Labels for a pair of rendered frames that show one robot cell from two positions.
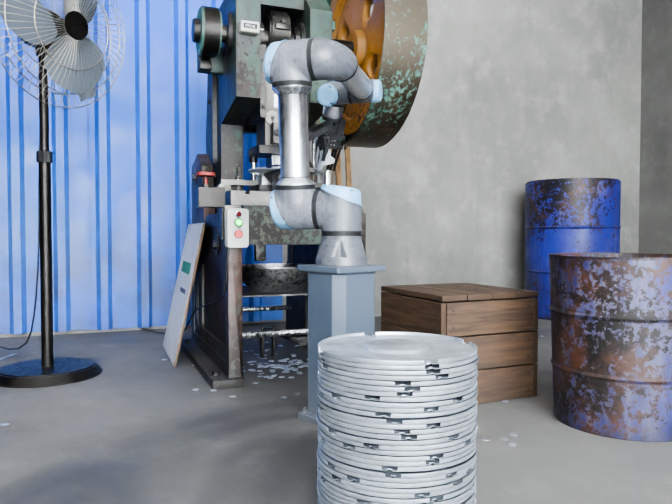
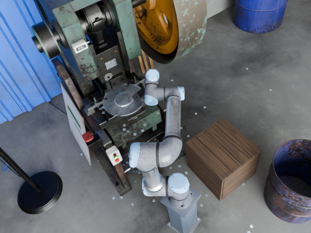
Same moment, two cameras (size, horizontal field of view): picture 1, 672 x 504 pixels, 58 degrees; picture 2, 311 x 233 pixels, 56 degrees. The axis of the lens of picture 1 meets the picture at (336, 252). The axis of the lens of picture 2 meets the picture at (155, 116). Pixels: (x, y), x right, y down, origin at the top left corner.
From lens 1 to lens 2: 1.93 m
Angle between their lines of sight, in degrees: 49
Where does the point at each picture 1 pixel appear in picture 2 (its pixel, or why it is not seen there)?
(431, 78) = not seen: outside the picture
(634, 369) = (301, 214)
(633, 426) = (296, 221)
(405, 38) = (192, 33)
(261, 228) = (122, 138)
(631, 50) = not seen: outside the picture
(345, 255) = (184, 205)
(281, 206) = (150, 194)
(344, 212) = (183, 195)
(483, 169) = not seen: outside the picture
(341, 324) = (185, 221)
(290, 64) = (147, 167)
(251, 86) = (92, 73)
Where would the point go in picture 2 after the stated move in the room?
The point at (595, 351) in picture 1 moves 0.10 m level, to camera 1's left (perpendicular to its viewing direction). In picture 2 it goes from (288, 208) to (273, 211)
